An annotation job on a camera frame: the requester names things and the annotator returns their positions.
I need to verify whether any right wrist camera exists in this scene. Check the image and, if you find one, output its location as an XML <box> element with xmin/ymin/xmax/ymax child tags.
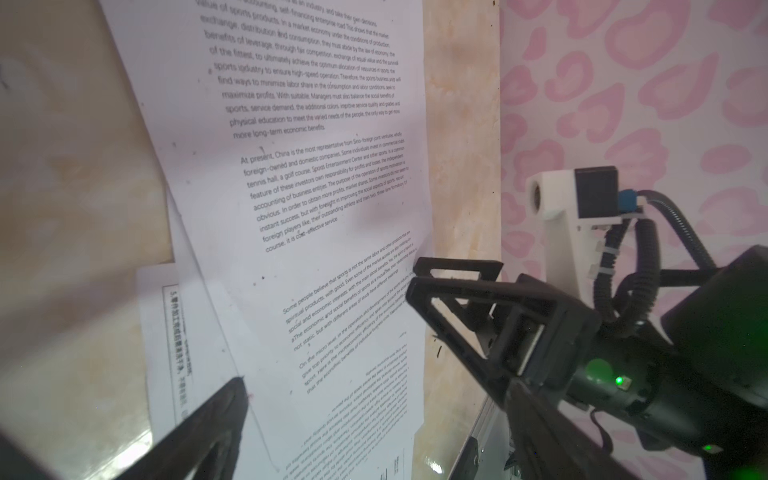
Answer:
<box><xmin>526</xmin><ymin>167</ymin><xmax>646</xmax><ymax>306</ymax></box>

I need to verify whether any paper with diagram bottom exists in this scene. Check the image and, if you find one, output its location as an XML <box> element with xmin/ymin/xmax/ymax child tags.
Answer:
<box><xmin>136</xmin><ymin>193</ymin><xmax>240</xmax><ymax>446</ymax></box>

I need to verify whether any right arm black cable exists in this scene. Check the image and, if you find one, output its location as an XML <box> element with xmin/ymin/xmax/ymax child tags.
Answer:
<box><xmin>592</xmin><ymin>190</ymin><xmax>721</xmax><ymax>340</ymax></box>

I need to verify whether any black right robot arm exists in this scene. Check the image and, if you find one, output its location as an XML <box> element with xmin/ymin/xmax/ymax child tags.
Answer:
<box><xmin>406</xmin><ymin>245</ymin><xmax>767</xmax><ymax>479</ymax></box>

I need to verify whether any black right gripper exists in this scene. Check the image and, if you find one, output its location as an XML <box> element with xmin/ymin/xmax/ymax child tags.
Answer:
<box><xmin>406</xmin><ymin>275</ymin><xmax>767</xmax><ymax>468</ymax></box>

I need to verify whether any printed paper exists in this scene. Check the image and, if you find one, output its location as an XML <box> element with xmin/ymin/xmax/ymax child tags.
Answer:
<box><xmin>101</xmin><ymin>1</ymin><xmax>432</xmax><ymax>479</ymax></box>

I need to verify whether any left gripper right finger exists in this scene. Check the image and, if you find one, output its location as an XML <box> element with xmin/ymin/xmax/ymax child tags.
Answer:
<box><xmin>506</xmin><ymin>381</ymin><xmax>634</xmax><ymax>480</ymax></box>

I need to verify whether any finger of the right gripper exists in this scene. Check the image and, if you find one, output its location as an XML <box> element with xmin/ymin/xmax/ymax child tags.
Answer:
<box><xmin>412</xmin><ymin>257</ymin><xmax>503</xmax><ymax>336</ymax></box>

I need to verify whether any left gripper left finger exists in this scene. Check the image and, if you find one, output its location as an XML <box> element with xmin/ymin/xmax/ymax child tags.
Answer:
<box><xmin>119</xmin><ymin>377</ymin><xmax>248</xmax><ymax>480</ymax></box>

